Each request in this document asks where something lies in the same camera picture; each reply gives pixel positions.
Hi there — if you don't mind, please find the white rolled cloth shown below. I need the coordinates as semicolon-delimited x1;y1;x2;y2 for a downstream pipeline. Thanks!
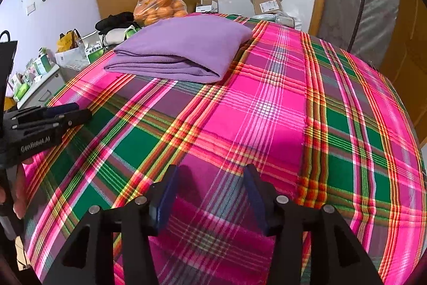
103;27;129;45

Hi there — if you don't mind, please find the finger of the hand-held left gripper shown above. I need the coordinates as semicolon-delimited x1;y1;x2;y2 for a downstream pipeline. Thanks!
11;103;80;122
11;110;93;132

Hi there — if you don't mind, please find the purple sweater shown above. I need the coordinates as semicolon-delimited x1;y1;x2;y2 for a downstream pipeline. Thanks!
104;14;253;84

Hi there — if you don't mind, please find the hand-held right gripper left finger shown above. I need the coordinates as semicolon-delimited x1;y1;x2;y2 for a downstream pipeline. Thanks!
43;165;181;285

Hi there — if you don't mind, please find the pink green plaid blanket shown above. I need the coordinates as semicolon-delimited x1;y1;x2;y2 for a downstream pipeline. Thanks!
22;13;427;285

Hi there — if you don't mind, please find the bag of oranges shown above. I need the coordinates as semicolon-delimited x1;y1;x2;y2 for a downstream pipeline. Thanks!
133;0;188;27

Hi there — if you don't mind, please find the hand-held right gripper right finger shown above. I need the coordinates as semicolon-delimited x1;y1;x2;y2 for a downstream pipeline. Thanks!
243;164;384;285

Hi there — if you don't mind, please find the person's left hand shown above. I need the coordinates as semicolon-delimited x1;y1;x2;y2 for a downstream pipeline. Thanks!
0;156;34;219

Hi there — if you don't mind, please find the white paper bag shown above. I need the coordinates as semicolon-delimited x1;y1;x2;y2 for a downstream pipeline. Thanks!
55;48;88;72

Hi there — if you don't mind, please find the wooden door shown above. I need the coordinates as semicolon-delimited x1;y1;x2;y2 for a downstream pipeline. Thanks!
380;0;427;149

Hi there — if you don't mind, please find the brown cardboard box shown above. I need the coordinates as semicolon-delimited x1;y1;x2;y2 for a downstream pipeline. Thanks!
250;0;284;16

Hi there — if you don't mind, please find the grey plastic parcel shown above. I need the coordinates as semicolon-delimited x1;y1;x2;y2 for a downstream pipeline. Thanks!
257;13;302;30

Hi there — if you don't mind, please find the green plastic pack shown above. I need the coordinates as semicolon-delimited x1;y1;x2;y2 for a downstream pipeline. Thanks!
14;83;31;100

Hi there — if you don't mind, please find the green medicine box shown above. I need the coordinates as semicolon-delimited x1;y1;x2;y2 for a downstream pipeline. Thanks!
80;38;105;63

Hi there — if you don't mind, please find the small white box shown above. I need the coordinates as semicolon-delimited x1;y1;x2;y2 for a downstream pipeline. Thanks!
196;0;220;13

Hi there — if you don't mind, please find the black bag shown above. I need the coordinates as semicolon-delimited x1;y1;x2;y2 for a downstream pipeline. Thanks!
95;12;136;33

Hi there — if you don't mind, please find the green white carton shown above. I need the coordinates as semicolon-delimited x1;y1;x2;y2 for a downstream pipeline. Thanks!
33;48;52;75

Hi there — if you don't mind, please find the yellow bag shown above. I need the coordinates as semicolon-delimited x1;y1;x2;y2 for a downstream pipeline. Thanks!
57;29;81;53

